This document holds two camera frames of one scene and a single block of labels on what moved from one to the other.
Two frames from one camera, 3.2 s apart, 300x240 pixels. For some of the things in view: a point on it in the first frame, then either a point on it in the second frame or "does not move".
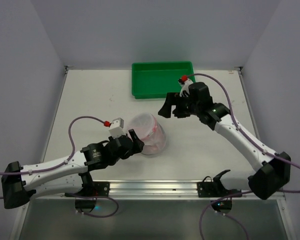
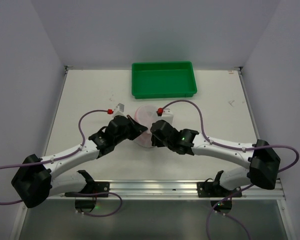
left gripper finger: [133, 136] → [135, 123]
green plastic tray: [153, 79] does not move
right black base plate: [214, 189] does not move
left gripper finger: [138, 145] → [139, 129]
